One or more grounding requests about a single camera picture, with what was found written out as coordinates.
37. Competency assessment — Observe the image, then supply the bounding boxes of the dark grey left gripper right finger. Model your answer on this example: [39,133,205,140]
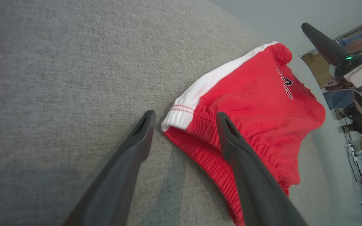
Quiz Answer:
[216,112,307,226]

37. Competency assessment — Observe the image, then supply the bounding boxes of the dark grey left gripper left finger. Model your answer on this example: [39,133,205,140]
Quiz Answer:
[63,110,156,226]

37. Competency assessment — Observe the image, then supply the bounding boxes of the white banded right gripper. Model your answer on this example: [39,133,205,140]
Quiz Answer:
[301,22,362,89]

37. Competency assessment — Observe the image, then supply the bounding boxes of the red shorts with white stripe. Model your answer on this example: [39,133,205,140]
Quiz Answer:
[161,41,326,226]

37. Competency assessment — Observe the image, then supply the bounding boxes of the brown cardboard box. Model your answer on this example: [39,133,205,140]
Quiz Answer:
[301,49,336,89]

